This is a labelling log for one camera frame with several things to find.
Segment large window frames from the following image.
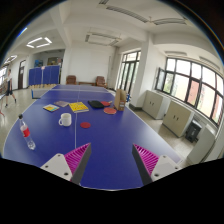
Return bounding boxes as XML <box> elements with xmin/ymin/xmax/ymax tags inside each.
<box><xmin>155</xmin><ymin>58</ymin><xmax>224</xmax><ymax>126</ymax></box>

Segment blue partition screens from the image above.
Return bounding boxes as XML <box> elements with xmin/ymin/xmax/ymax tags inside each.
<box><xmin>28</xmin><ymin>65</ymin><xmax>60</xmax><ymax>85</ymax></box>

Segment glass balcony door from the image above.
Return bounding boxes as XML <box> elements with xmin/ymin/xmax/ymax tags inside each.
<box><xmin>117</xmin><ymin>51</ymin><xmax>141</xmax><ymax>94</ymax></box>

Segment clear water bottle, red label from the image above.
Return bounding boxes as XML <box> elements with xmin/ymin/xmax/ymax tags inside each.
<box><xmin>19</xmin><ymin>114</ymin><xmax>36</xmax><ymax>150</ymax></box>

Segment grey pink booklet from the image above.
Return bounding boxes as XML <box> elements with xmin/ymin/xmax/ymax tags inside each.
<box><xmin>54</xmin><ymin>101</ymin><xmax>69</xmax><ymax>107</ymax></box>

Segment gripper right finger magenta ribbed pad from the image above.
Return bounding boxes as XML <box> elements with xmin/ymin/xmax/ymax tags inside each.
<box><xmin>132</xmin><ymin>144</ymin><xmax>181</xmax><ymax>185</ymax></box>

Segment brown paper bag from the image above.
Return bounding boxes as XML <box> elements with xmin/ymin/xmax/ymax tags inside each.
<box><xmin>114</xmin><ymin>89</ymin><xmax>126</xmax><ymax>111</ymax></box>

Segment small colourful card box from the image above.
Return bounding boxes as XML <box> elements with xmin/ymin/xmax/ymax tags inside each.
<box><xmin>43</xmin><ymin>104</ymin><xmax>59</xmax><ymax>112</ymax></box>

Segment small red round coaster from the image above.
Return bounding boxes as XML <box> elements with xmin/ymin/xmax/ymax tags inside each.
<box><xmin>80</xmin><ymin>122</ymin><xmax>91</xmax><ymax>129</ymax></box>

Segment blue table tennis table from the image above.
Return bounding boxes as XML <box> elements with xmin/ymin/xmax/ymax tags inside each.
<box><xmin>3</xmin><ymin>85</ymin><xmax>181</xmax><ymax>190</ymax></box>

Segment left brown armchair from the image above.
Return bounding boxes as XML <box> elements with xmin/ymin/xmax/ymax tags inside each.
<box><xmin>66</xmin><ymin>75</ymin><xmax>76</xmax><ymax>85</ymax></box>

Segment black paddle case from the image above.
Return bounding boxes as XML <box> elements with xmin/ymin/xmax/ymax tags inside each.
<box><xmin>88</xmin><ymin>100</ymin><xmax>104</xmax><ymax>109</ymax></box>

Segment red paddle behind case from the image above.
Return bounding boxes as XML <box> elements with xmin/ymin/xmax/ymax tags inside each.
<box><xmin>101</xmin><ymin>101</ymin><xmax>110</xmax><ymax>106</ymax></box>

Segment beige cabinet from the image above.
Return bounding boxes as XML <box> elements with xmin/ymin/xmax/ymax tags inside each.
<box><xmin>142</xmin><ymin>91</ymin><xmax>170</xmax><ymax>120</ymax></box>
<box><xmin>163</xmin><ymin>101</ymin><xmax>194</xmax><ymax>137</ymax></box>

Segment near beige cabinet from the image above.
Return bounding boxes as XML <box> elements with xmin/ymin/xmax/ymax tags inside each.
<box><xmin>163</xmin><ymin>101</ymin><xmax>194</xmax><ymax>137</ymax></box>

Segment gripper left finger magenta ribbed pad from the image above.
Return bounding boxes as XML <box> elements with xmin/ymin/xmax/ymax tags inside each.
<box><xmin>41</xmin><ymin>143</ymin><xmax>91</xmax><ymax>185</ymax></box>

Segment black bin by window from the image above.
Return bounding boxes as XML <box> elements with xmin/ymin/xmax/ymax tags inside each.
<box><xmin>185</xmin><ymin>120</ymin><xmax>202</xmax><ymax>142</ymax></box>

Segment far beige cabinet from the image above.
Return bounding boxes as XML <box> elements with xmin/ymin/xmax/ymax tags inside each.
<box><xmin>142</xmin><ymin>91</ymin><xmax>170</xmax><ymax>120</ymax></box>

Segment red table tennis paddle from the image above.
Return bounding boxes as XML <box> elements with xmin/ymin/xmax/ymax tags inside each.
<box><xmin>103</xmin><ymin>107</ymin><xmax>117</xmax><ymax>115</ymax></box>

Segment white ceramic mug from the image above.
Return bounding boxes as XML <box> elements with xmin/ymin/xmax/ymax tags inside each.
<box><xmin>59</xmin><ymin>113</ymin><xmax>72</xmax><ymax>127</ymax></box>

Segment person in dark shorts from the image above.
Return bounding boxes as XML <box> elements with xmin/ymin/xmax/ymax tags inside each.
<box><xmin>5</xmin><ymin>69</ymin><xmax>16</xmax><ymax>107</ymax></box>

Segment yellow book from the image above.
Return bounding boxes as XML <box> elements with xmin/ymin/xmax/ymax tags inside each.
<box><xmin>69</xmin><ymin>102</ymin><xmax>89</xmax><ymax>113</ymax></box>

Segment right brown armchair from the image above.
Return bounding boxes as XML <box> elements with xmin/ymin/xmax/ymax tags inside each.
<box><xmin>96</xmin><ymin>76</ymin><xmax>107</xmax><ymax>88</ymax></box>

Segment brown armchair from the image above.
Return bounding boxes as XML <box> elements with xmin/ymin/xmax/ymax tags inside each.
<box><xmin>66</xmin><ymin>75</ymin><xmax>76</xmax><ymax>85</ymax></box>
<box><xmin>96</xmin><ymin>76</ymin><xmax>107</xmax><ymax>88</ymax></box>

